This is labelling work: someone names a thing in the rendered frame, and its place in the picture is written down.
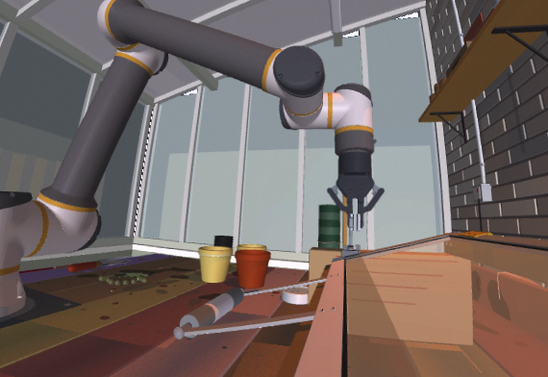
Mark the red plant pot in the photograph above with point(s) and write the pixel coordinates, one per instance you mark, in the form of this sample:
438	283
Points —
252	270

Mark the green striped netting roll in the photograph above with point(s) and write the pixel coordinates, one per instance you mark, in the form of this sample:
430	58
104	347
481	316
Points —
328	226

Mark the yellow hinge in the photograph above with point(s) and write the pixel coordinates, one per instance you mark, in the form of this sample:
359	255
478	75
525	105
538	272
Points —
478	234

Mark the wooden wall shelf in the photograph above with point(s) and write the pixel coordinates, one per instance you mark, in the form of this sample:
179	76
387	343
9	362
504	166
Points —
471	72

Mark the yellow plant pot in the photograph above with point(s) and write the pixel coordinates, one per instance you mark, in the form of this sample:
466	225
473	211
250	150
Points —
251	248
215	265

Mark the grey electrical box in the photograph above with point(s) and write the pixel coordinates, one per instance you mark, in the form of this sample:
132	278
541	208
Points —
484	192

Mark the grey rod with ball end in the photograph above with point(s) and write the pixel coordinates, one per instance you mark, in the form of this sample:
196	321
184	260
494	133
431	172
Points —
248	327

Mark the grey catch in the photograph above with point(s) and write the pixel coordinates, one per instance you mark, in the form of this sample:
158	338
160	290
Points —
351	251

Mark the wooden vent test frame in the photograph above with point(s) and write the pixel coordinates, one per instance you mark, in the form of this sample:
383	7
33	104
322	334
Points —
321	342

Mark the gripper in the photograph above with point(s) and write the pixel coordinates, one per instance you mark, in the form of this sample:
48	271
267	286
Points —
354	164

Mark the black plant pot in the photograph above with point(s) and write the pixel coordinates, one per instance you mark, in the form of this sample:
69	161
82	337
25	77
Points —
223	241

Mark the grey base plate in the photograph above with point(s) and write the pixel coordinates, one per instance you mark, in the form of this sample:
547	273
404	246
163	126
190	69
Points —
51	306

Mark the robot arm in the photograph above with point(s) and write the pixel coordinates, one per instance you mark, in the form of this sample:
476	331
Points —
192	46

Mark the white tape roll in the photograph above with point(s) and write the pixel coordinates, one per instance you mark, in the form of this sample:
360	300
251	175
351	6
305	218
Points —
294	296

